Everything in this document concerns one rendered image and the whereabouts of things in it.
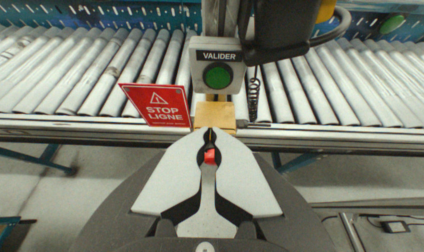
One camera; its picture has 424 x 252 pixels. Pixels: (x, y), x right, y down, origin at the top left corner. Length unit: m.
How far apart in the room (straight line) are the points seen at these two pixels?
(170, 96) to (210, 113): 0.07
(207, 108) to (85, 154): 1.33
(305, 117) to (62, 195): 1.49
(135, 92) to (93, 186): 1.14
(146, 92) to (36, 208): 1.39
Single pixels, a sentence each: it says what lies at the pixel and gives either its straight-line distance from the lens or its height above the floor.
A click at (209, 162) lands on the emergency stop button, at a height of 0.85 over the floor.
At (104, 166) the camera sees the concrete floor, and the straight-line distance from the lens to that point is 1.35.
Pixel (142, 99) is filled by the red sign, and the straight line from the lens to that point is 0.27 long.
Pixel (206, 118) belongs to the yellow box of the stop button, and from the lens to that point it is 0.23.
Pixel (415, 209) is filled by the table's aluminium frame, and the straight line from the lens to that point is 0.67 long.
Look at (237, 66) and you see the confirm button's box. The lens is 0.17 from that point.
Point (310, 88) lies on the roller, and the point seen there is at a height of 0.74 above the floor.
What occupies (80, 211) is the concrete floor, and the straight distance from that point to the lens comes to 1.35.
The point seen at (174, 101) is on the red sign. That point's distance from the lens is 0.25.
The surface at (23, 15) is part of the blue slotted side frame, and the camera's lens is 1.20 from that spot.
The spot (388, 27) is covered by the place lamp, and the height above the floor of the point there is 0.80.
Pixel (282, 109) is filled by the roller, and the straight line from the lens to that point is 0.45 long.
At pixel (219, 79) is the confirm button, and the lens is 0.17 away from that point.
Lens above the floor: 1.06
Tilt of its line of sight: 59 degrees down
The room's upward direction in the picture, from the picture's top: 3 degrees clockwise
